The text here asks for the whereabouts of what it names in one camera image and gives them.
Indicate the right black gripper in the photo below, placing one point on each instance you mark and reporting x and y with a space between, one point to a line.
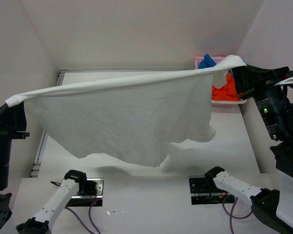
255 86

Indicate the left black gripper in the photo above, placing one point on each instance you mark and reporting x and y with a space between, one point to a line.
9 133

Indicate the white t shirt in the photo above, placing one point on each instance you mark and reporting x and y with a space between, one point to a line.
134 118

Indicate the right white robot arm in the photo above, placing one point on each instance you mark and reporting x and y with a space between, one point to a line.
273 208

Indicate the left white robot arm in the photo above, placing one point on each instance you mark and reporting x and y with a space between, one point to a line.
45 214

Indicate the orange t shirt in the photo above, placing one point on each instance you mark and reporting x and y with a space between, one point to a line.
226 92

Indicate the pink plastic basket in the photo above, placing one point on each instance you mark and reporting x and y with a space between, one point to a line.
220 103

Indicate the blue t shirt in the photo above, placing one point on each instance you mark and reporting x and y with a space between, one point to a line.
207 61

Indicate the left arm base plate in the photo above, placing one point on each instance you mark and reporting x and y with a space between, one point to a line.
91 192

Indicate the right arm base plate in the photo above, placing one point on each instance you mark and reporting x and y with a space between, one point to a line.
203 194

